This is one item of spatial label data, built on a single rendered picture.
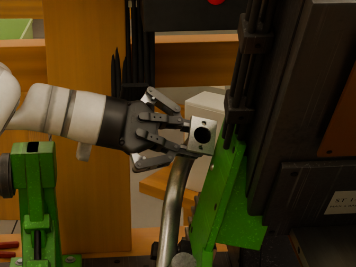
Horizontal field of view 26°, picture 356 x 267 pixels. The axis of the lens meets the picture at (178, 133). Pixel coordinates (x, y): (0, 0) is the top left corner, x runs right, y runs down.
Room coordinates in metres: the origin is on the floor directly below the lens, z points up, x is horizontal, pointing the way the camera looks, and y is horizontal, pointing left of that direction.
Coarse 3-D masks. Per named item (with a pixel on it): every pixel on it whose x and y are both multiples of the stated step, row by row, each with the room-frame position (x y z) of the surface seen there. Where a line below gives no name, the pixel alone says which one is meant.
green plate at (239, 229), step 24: (216, 144) 1.04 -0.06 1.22; (240, 144) 0.93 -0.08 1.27; (216, 168) 1.00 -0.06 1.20; (240, 168) 0.94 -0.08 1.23; (216, 192) 0.96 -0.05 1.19; (240, 192) 0.94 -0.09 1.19; (216, 216) 0.93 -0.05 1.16; (240, 216) 0.94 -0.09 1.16; (192, 240) 1.00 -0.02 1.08; (216, 240) 0.94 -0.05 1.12; (240, 240) 0.94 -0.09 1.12
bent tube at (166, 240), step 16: (192, 128) 1.04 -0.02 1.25; (208, 128) 1.05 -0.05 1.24; (192, 144) 1.03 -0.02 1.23; (208, 144) 1.03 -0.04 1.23; (176, 160) 1.10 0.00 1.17; (192, 160) 1.08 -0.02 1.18; (176, 176) 1.10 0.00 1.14; (176, 192) 1.09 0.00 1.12; (176, 208) 1.08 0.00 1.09; (176, 224) 1.06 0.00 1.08; (160, 240) 1.04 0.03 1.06; (176, 240) 1.04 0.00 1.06; (160, 256) 1.02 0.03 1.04
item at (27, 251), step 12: (24, 216) 1.12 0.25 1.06; (48, 216) 1.12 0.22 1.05; (24, 228) 1.11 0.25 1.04; (36, 228) 1.11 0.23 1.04; (48, 228) 1.11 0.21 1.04; (24, 240) 1.12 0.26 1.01; (36, 240) 1.10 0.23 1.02; (48, 240) 1.12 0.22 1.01; (24, 252) 1.11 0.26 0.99; (36, 252) 1.09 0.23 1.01; (48, 252) 1.11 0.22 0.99; (24, 264) 1.09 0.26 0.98; (36, 264) 1.07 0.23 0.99; (48, 264) 1.07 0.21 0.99
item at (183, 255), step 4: (184, 252) 0.94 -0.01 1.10; (176, 256) 0.93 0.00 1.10; (180, 256) 0.93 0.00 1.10; (184, 256) 0.94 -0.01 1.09; (188, 256) 0.94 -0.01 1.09; (192, 256) 0.94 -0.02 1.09; (172, 260) 0.93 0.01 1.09; (176, 260) 0.93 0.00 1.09; (180, 260) 0.93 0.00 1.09; (184, 260) 0.93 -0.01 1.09; (188, 260) 0.93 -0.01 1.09; (192, 260) 0.93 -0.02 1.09; (172, 264) 0.92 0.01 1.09; (176, 264) 0.92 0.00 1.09; (180, 264) 0.92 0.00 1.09; (184, 264) 0.93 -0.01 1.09; (188, 264) 0.93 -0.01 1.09; (192, 264) 0.93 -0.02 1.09; (196, 264) 0.93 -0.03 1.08
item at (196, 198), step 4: (200, 192) 1.13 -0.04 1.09; (196, 196) 1.13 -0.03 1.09; (196, 200) 1.11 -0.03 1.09; (196, 204) 1.10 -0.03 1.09; (192, 208) 1.12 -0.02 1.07; (192, 212) 1.11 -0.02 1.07; (192, 216) 1.10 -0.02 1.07; (188, 220) 1.12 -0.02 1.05; (188, 228) 1.12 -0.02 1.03; (188, 232) 1.10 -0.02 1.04; (188, 236) 1.10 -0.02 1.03; (188, 240) 1.09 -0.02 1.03; (216, 248) 0.96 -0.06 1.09
